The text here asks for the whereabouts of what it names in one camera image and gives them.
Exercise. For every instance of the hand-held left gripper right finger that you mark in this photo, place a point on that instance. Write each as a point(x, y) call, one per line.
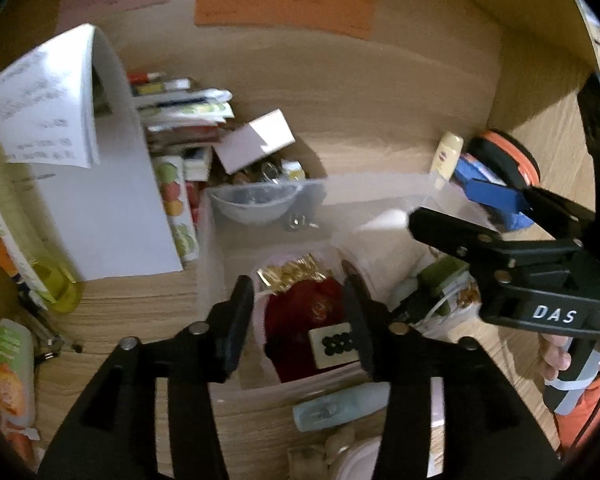
point(357, 320)

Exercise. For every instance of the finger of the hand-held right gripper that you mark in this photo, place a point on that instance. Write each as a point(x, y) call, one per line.
point(495, 195)
point(455, 235)

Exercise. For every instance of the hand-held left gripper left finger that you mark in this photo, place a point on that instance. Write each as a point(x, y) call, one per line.
point(237, 320)

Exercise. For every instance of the mahjong tile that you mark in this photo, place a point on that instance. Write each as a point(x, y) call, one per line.
point(332, 345)

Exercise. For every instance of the clear plastic storage box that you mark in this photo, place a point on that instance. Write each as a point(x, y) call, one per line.
point(220, 270)

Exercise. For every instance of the red pouch with gold fringe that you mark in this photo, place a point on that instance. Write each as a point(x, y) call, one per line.
point(295, 320)

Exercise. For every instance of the wooden desktop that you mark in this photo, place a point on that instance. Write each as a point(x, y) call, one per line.
point(130, 310)

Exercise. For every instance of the person's right hand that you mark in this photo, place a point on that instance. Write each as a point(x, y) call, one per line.
point(555, 357)

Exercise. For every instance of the blue pencil case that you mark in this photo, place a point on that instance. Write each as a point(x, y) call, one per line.
point(475, 167)

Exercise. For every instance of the olive green gadget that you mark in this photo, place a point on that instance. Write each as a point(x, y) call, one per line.
point(440, 272)

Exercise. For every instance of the orange and black round case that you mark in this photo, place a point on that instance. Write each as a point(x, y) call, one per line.
point(510, 155)

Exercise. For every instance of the cream small bottle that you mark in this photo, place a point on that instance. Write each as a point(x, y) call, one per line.
point(447, 160)

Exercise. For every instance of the light blue bottle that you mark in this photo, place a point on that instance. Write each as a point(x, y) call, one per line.
point(330, 410)

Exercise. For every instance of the translucent grey bowl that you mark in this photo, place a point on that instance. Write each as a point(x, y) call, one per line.
point(255, 210)

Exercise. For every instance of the fruit printed packet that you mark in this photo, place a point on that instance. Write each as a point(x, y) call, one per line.
point(175, 210)

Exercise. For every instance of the white round container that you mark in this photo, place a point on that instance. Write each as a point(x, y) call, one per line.
point(360, 460)

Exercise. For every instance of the clear small jar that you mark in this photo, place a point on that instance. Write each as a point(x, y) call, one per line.
point(305, 465)

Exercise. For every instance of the small yellow white box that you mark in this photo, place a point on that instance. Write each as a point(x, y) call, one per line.
point(292, 170)

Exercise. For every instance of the white folded booklet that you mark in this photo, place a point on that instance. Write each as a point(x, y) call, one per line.
point(120, 210)

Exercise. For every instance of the pink cardboard box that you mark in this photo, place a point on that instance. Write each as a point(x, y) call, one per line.
point(255, 142)

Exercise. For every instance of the yellow liquid bottle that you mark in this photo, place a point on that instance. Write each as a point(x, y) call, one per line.
point(55, 280)

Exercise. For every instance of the black metal clips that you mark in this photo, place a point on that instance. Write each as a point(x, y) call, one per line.
point(45, 330)

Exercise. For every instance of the stack of books and papers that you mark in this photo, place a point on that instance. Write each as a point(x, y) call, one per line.
point(180, 105)

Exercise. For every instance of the green and orange tube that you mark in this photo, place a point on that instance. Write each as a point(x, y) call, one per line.
point(12, 360)

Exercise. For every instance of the orange marker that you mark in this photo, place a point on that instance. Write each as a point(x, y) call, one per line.
point(20, 447)

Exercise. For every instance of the orange sticky note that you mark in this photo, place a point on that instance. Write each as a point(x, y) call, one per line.
point(280, 5)

